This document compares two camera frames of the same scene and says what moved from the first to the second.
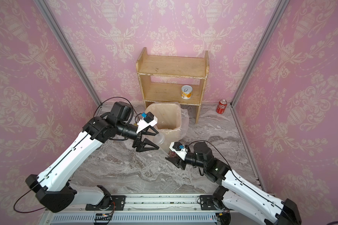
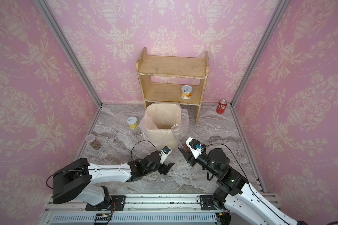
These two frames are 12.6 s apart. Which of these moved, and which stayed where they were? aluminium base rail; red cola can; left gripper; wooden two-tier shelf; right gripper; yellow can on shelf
Moved: right gripper; left gripper
Stayed: wooden two-tier shelf; aluminium base rail; yellow can on shelf; red cola can
